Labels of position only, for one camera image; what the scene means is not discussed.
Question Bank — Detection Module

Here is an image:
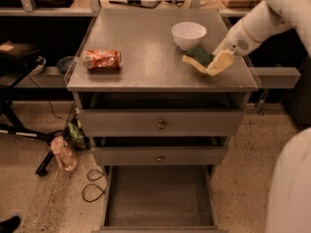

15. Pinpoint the grey bottom drawer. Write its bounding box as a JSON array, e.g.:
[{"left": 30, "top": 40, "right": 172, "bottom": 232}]
[{"left": 91, "top": 166, "right": 227, "bottom": 233}]

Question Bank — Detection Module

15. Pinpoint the crushed orange soda can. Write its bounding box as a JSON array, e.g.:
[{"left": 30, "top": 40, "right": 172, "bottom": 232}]
[{"left": 83, "top": 50, "right": 121, "bottom": 70}]

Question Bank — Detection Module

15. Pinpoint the dark bowl on shelf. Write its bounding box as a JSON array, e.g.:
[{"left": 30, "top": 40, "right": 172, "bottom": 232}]
[{"left": 56, "top": 56, "right": 75, "bottom": 74}]

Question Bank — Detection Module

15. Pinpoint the green snack bag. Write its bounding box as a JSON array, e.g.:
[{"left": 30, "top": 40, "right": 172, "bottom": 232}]
[{"left": 68, "top": 122, "right": 86, "bottom": 149}]

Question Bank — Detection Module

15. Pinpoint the yellow green sponge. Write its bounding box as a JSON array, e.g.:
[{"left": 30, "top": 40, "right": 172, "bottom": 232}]
[{"left": 182, "top": 48, "right": 214, "bottom": 74}]

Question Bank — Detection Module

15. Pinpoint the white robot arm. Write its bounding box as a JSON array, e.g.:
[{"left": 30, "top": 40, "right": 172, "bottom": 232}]
[{"left": 205, "top": 0, "right": 311, "bottom": 233}]

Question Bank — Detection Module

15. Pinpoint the white ceramic bowl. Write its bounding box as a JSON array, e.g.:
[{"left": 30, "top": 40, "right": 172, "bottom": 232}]
[{"left": 171, "top": 21, "right": 207, "bottom": 50}]

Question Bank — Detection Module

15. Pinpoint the black tripod stand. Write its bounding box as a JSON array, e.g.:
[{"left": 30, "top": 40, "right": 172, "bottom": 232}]
[{"left": 0, "top": 100, "right": 61, "bottom": 177}]

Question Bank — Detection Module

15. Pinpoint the grey middle drawer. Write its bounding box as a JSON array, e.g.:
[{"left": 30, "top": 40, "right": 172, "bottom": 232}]
[{"left": 91, "top": 137, "right": 227, "bottom": 166}]

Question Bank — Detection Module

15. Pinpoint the clear plastic bottle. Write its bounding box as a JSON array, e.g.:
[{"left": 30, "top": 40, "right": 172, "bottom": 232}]
[{"left": 51, "top": 136, "right": 78, "bottom": 172}]

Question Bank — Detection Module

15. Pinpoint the grey top drawer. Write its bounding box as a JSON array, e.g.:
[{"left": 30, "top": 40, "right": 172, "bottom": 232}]
[{"left": 78, "top": 93, "right": 243, "bottom": 137}]

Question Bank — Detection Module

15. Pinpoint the black shoe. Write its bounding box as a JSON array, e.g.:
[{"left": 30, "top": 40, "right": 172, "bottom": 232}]
[{"left": 0, "top": 216, "right": 21, "bottom": 233}]

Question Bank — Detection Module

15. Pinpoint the grey drawer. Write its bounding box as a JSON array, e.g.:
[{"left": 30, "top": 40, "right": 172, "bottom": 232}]
[
  {"left": 91, "top": 166, "right": 227, "bottom": 233},
  {"left": 91, "top": 137, "right": 227, "bottom": 166},
  {"left": 78, "top": 93, "right": 243, "bottom": 137}
]

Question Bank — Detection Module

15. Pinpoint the black floor cable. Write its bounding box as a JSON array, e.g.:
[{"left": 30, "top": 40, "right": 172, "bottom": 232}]
[{"left": 81, "top": 168, "right": 107, "bottom": 203}]

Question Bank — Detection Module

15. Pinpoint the grey drawer cabinet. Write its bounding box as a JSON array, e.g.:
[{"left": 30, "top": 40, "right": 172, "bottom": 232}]
[{"left": 63, "top": 7, "right": 262, "bottom": 233}]

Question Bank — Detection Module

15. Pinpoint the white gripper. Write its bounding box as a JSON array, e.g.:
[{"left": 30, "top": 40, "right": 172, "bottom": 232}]
[{"left": 206, "top": 19, "right": 259, "bottom": 77}]

